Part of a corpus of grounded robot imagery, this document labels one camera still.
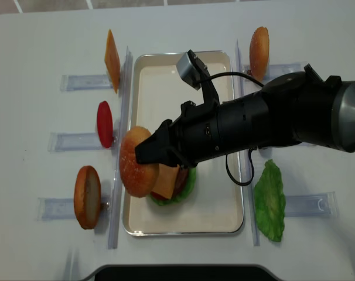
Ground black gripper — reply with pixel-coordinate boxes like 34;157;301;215
135;101;224;167

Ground sesame top bun half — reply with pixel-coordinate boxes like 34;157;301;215
119;126;159;198

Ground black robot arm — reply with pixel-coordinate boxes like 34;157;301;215
135;66;355;167

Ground orange cheese slice on burger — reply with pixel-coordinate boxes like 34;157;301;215
152;164;179;199

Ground brown meat patty in burger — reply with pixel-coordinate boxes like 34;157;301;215
173;169;189;196

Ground red tomato slice in burger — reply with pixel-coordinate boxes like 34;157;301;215
150;191;169;201

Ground green lettuce leaf in burger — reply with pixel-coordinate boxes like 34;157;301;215
149;168;197;206

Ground upright red tomato slice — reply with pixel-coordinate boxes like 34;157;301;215
97;101;114;148

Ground clear pusher track tomato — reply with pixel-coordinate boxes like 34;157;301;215
47;133;105;152

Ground upright orange cheese slice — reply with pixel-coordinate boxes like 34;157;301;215
104;29;121;93

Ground clear pusher track cheese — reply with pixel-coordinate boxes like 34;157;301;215
60;74;113;92

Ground upright green lettuce leaf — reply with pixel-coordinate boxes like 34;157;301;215
254;159;286;242

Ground clear pusher track lettuce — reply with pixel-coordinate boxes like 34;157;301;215
285;192;338;217

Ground white rectangular tray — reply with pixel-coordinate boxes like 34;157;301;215
122;53;244;236

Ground upright bun half left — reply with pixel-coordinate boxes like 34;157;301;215
74;166;101;229

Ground upright bun half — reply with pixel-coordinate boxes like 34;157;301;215
249;26;269;82
74;166;101;229

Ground clear pusher track left bun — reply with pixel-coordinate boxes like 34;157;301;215
36;197;110;222

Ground clear pusher track bun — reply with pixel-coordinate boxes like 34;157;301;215
237;61;307;84
36;197;110;222

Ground upright bun half right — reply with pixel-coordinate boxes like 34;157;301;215
249;26;269;82

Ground clear pusher track right bun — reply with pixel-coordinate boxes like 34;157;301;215
237;61;307;84

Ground clear acrylic rail left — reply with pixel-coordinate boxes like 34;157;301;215
108;47;134;249

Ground clear acrylic rail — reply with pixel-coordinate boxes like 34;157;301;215
108;47;134;249
234;39;262;247

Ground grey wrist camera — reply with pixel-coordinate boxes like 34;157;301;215
176;50;209;90

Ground black camera cable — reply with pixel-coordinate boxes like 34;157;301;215
208;71;265;187

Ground clear acrylic rail right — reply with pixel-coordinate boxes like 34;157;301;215
234;39;262;247

